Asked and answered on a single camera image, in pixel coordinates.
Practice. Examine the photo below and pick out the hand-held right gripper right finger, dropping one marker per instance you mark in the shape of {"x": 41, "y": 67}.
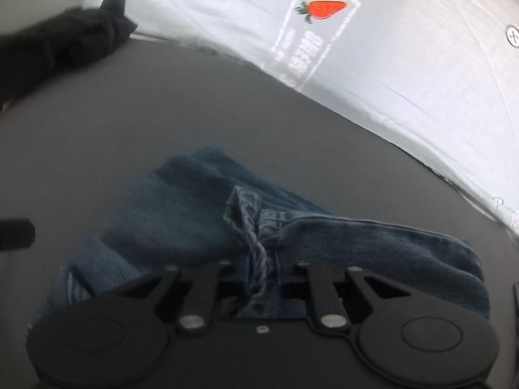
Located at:
{"x": 311, "y": 277}

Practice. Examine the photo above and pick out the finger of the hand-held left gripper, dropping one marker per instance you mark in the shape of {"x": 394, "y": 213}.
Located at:
{"x": 16, "y": 234}

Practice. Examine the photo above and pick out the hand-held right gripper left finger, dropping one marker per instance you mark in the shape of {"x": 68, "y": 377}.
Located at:
{"x": 214, "y": 277}

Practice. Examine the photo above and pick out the blue denim pants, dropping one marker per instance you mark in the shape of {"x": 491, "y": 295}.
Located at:
{"x": 194, "y": 219}

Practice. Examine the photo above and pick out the dark cloth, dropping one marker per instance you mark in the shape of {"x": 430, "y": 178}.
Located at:
{"x": 61, "y": 42}

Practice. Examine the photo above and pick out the white printed bed sheet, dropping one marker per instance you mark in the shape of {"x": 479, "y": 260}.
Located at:
{"x": 405, "y": 69}

